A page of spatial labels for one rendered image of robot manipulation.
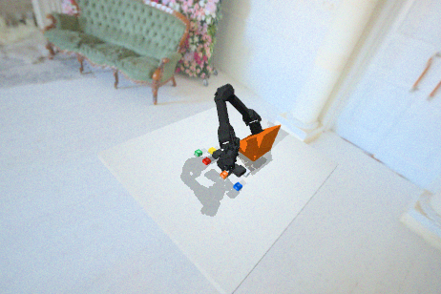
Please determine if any blue block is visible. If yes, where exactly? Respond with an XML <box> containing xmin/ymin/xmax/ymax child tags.
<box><xmin>233</xmin><ymin>182</ymin><xmax>242</xmax><ymax>191</ymax></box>

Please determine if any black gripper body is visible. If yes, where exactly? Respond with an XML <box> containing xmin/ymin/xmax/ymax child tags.
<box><xmin>212</xmin><ymin>149</ymin><xmax>246</xmax><ymax>178</ymax></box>

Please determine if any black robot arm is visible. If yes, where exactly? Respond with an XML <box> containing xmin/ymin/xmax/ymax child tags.
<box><xmin>214</xmin><ymin>83</ymin><xmax>264</xmax><ymax>171</ymax></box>

